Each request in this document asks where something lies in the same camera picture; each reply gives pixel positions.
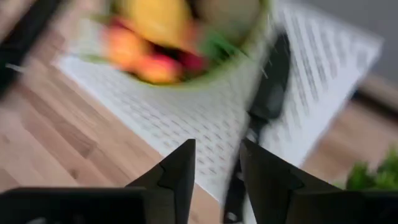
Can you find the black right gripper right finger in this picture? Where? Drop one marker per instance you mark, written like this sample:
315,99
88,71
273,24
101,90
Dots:
311,208

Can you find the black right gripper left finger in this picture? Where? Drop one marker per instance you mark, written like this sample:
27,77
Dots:
93,205

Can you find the green plant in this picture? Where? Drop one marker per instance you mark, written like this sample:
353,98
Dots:
373,174

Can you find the black kitchen knife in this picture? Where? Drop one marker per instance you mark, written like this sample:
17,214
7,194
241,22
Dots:
270,93

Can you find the yellow-red peach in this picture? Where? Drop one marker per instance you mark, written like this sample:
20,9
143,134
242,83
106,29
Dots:
124,46
158,70

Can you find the green colander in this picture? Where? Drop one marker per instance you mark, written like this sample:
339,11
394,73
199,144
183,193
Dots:
248,46

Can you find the red strawberry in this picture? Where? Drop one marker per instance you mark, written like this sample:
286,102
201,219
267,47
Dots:
192,62

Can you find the brown kiwi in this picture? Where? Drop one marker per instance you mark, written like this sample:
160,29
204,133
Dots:
230,15

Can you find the white perforated riser shelf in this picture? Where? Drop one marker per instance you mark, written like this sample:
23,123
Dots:
186,118

